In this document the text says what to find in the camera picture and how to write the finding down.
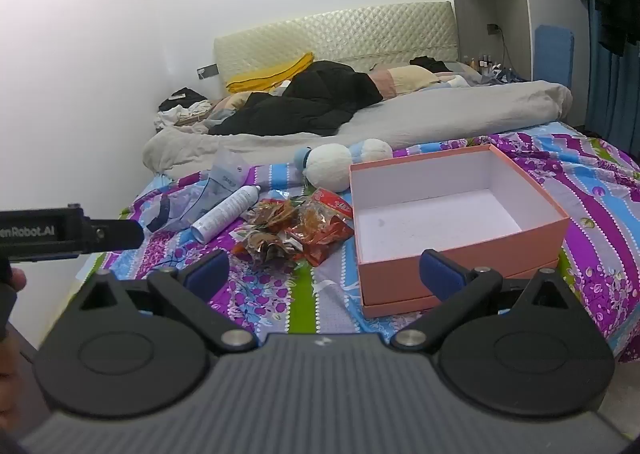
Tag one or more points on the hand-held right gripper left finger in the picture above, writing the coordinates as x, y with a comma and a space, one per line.
205, 270

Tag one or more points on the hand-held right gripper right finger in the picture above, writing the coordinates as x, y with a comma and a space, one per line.
440, 274

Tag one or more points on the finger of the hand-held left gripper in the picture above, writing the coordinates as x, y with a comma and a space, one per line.
117, 234

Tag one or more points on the pink cardboard box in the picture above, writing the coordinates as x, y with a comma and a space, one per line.
390, 284

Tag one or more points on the grey snack packet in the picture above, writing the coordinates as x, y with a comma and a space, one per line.
267, 244

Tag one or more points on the person's left hand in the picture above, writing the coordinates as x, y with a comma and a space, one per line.
18, 280

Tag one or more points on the white spray bottle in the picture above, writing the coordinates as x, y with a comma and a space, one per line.
225, 214

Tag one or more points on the translucent plastic bag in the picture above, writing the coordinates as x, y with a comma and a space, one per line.
220, 176

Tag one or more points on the pile of clothes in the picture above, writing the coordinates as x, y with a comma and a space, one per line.
182, 111

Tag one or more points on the white and blue plush toy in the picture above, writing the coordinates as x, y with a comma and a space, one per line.
327, 168

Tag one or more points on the grey duvet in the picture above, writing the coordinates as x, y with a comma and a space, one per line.
450, 118

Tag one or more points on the beige pillow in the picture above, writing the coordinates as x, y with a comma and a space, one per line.
415, 76

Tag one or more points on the pink pillow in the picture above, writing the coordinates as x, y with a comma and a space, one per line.
382, 79

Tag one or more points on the yellow cloth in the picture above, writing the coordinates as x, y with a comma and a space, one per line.
270, 76

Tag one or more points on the black garment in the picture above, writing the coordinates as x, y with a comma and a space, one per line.
320, 93

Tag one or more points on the black cloth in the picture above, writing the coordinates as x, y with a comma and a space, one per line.
427, 63

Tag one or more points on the group of small bottles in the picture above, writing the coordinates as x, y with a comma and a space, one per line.
482, 62

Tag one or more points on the blue curtain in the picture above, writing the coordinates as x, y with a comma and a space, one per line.
612, 98

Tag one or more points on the blue pad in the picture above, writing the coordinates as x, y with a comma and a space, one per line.
554, 53

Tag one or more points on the cream quilted headboard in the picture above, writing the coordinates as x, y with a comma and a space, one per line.
350, 33

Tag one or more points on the grey wall socket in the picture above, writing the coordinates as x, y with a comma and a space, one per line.
207, 71

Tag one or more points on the black wall socket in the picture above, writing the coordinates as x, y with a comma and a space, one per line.
493, 28

